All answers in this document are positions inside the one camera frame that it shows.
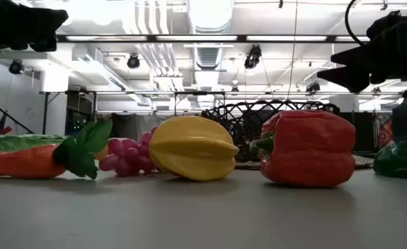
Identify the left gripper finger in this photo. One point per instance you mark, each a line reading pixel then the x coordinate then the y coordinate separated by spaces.
pixel 16 43
pixel 23 17

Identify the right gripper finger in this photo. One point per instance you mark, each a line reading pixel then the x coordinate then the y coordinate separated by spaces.
pixel 359 56
pixel 352 79

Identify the red toy bell pepper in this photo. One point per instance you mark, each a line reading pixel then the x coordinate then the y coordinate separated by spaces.
pixel 310 148

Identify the toy watermelon slice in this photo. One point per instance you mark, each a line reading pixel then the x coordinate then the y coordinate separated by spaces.
pixel 402 159

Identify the green toy bean bunch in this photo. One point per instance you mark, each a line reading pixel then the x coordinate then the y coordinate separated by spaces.
pixel 16 142

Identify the orange toy carrot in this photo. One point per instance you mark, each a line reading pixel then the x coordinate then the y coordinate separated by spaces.
pixel 16 160

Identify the yellow-orange toy lemon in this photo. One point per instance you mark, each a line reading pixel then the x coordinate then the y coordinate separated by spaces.
pixel 102 154

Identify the purple toy grapes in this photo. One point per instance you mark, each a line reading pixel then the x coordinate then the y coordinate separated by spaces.
pixel 127 155

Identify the yellow toy starfruit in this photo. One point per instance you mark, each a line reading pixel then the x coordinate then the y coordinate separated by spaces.
pixel 193 148

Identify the black ceiling spotlight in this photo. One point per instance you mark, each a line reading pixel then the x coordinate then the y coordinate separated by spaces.
pixel 253 57
pixel 15 66
pixel 133 61
pixel 313 87

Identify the colourful patterned cloth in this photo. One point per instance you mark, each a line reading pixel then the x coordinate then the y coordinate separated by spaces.
pixel 385 133

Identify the black slanted pole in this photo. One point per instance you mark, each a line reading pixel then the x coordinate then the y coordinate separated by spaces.
pixel 6 113

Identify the round woven placemat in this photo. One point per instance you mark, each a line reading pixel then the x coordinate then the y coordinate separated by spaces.
pixel 362 162

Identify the grey hanging cloth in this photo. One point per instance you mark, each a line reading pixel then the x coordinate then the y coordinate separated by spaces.
pixel 131 124

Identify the black overhead light bar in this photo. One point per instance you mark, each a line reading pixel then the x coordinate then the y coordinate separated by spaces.
pixel 196 38

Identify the black metal frame stand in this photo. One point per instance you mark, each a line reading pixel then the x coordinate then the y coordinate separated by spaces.
pixel 46 110
pixel 200 93

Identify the silver ventilation duct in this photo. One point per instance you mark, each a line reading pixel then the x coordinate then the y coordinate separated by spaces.
pixel 208 17

